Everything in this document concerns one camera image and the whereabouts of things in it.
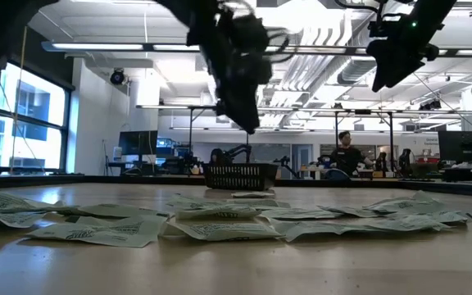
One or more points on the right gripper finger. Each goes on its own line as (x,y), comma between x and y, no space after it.
(383,57)
(404,61)

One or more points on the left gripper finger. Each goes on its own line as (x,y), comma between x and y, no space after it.
(238,119)
(251,119)

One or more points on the black slotted plastic basket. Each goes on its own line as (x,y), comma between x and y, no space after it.
(240,177)

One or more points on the black background robot arm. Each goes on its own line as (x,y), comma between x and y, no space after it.
(242,148)

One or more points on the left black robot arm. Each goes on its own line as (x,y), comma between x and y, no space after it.
(191,16)

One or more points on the person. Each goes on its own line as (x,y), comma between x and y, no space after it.
(347,157)
(217,157)

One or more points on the black computer monitor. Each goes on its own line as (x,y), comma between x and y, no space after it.
(137,142)
(463,145)

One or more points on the blue rounded chair back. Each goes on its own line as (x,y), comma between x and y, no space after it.
(337,175)

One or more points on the scattered white paper packets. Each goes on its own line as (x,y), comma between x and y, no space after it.
(96,234)

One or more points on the large glass window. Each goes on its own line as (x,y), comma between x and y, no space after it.
(35,102)

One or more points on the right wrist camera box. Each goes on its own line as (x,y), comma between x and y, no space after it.
(410,26)

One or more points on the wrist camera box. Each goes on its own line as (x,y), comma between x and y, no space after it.
(252,34)
(410,26)

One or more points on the silver ceiling air duct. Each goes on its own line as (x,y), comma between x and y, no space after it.
(355,71)

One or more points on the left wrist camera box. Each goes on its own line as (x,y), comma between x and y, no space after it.
(252,34)

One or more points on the black ceiling mounted camera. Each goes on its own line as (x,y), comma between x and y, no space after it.
(429,105)

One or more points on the black metal rig frame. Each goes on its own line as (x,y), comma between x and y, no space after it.
(363,111)

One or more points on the round black ceiling camera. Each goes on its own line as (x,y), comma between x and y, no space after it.
(117,76)

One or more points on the black aluminium table frame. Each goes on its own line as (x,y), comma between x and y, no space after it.
(96,180)

